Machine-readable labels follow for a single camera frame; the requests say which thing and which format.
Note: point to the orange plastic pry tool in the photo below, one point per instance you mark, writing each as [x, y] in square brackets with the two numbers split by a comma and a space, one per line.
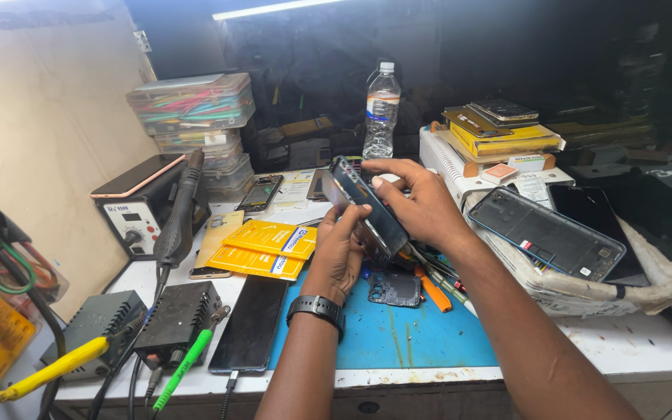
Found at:
[433, 291]

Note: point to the pink-edged smartphone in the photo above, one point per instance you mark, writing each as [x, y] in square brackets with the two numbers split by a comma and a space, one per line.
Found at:
[136, 175]

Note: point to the hot air rework station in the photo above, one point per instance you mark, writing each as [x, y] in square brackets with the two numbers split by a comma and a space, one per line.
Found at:
[137, 219]

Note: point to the yellow flat box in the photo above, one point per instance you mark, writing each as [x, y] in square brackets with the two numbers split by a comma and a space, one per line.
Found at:
[502, 140]

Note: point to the blue-rimmed phone back frame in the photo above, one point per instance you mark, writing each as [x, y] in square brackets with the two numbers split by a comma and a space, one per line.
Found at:
[546, 232]

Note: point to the blue work mat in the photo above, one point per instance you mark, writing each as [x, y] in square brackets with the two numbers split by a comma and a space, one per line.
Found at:
[394, 332]

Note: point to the small orange white card box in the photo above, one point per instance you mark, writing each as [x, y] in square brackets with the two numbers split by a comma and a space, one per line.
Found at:
[499, 173]

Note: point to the phone with exposed internals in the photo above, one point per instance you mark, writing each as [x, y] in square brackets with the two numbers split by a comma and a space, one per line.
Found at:
[260, 193]

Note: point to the gold phone back cover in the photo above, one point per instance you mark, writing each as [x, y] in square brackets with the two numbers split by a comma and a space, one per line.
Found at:
[217, 239]

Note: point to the grey power supply box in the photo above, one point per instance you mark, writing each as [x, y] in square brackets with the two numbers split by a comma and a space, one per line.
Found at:
[94, 329]

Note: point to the stack of dark phone parts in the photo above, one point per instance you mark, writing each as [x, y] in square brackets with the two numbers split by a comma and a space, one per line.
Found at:
[490, 115]

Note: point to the black phone inner cover plate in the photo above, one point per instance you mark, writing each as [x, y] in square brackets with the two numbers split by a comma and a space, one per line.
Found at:
[395, 289]

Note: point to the clear plastic water bottle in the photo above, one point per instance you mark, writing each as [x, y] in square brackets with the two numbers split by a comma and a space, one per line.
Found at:
[381, 114]

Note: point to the person's left hand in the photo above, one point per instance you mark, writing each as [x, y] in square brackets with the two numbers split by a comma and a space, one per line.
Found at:
[336, 256]

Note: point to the black phone screen panel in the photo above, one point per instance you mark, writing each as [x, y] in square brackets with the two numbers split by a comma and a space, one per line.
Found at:
[595, 224]

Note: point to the white crumpled bag of parts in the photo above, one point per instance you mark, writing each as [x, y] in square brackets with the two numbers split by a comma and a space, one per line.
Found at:
[575, 289]

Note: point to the black soldering station box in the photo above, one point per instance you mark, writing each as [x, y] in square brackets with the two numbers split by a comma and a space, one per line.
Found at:
[177, 324]

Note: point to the person's right hand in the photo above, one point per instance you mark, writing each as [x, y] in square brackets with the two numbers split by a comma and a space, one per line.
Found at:
[423, 207]

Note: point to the stack of clear parts boxes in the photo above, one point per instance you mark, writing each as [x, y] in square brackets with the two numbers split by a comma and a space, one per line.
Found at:
[199, 125]

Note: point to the white small label box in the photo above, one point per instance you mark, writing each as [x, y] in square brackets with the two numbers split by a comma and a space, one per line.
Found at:
[527, 162]

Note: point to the yellow screen protector packet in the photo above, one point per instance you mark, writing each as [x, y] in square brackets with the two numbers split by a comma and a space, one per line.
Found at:
[254, 262]
[270, 238]

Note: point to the white printed paper sheet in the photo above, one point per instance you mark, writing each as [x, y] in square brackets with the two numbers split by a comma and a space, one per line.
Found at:
[292, 189]

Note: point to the dark disassembled smartphone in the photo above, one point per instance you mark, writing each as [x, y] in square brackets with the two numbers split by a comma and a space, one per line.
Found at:
[365, 207]

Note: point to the black wrist watch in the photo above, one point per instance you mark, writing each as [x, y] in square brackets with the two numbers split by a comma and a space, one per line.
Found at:
[316, 307]

